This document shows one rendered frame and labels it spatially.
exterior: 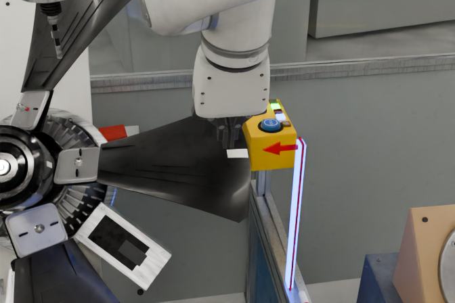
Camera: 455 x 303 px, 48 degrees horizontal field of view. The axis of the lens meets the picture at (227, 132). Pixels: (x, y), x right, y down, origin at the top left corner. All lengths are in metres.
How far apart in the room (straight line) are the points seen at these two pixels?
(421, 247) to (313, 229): 1.11
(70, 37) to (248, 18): 0.34
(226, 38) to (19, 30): 0.61
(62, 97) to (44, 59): 0.22
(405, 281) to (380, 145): 0.94
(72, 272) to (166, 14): 0.46
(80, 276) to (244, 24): 0.46
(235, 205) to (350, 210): 1.23
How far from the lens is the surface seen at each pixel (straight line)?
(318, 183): 1.82
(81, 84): 1.06
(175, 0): 0.48
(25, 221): 0.81
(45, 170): 0.76
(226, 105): 0.68
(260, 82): 0.66
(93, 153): 0.83
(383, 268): 1.01
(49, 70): 0.82
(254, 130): 1.08
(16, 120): 0.86
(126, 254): 0.89
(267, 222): 1.17
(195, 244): 1.89
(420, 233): 0.88
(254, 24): 0.58
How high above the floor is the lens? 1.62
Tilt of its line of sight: 31 degrees down
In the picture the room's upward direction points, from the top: straight up
